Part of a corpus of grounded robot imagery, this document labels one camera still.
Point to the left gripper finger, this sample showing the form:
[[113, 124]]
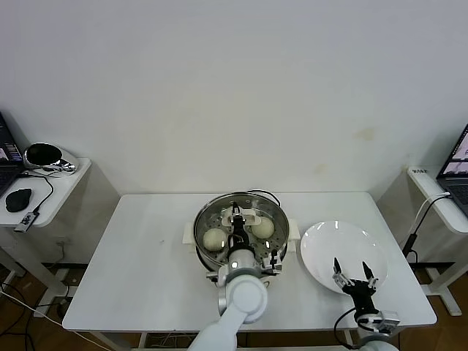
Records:
[[235, 211]]

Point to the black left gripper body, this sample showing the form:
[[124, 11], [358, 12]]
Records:
[[239, 234]]

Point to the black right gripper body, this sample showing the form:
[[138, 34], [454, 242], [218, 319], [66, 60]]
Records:
[[362, 296]]

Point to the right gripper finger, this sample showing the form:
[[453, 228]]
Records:
[[342, 279], [371, 279]]

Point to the white steamed baozi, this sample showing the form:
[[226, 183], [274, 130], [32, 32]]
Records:
[[264, 228], [214, 240]]

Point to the round glass pot lid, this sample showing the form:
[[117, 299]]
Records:
[[270, 215]]

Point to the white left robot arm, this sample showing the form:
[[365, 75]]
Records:
[[237, 300]]

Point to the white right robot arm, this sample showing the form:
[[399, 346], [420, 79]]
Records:
[[376, 338]]

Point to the stainless steel steamer basket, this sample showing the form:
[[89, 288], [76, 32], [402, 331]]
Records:
[[204, 226]]

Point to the white round plate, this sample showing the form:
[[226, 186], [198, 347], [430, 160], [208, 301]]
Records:
[[329, 248]]

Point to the black open laptop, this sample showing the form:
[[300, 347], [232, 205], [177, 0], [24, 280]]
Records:
[[8, 161], [455, 175]]

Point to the chrome headset device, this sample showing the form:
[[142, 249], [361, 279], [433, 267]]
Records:
[[42, 153]]

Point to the small grey usb hub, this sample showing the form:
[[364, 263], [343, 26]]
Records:
[[26, 221]]

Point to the black computer mouse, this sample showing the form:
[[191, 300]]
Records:
[[18, 200]]

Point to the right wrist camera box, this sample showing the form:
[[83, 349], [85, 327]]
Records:
[[388, 320]]

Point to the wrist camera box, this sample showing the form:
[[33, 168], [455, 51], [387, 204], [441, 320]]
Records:
[[388, 320], [272, 261]]

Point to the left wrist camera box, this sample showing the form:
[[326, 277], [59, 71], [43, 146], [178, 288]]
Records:
[[272, 261]]

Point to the white wall socket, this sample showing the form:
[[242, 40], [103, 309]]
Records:
[[64, 241]]

